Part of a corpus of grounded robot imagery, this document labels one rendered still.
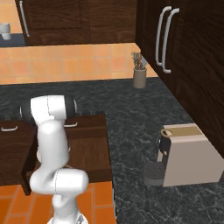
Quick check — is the silver drawer handle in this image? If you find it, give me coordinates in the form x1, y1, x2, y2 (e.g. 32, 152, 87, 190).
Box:
0, 125, 18, 132
63, 122, 79, 129

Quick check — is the long silver cupboard handle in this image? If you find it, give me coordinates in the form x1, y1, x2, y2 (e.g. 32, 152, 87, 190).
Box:
155, 5, 173, 67
161, 7, 180, 74

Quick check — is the beige coffee machine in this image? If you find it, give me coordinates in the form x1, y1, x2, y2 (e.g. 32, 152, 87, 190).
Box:
142, 122, 224, 188

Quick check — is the beige utensil pot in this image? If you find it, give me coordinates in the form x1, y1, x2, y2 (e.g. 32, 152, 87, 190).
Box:
132, 66, 148, 89

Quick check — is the kitchen utensils bundle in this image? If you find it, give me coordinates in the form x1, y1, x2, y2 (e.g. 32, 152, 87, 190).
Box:
130, 51, 149, 71

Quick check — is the dark wooden tall cupboard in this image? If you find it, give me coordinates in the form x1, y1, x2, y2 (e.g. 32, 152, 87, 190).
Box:
135, 0, 224, 159

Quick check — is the white rounded appliance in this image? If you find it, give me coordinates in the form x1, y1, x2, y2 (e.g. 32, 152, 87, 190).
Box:
0, 23, 12, 41

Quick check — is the dark wooden open drawer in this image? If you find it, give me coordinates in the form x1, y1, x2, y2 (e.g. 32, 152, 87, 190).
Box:
21, 113, 114, 197

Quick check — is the dark wooden drawer front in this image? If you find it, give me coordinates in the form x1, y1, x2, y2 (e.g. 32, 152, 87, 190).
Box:
0, 120, 39, 186

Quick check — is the silver wall cupboard handle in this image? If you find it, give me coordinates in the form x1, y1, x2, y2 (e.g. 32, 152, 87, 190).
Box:
18, 0, 32, 39

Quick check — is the dark wooden wall cupboard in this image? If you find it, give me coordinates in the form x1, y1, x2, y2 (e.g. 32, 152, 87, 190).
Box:
15, 0, 138, 47

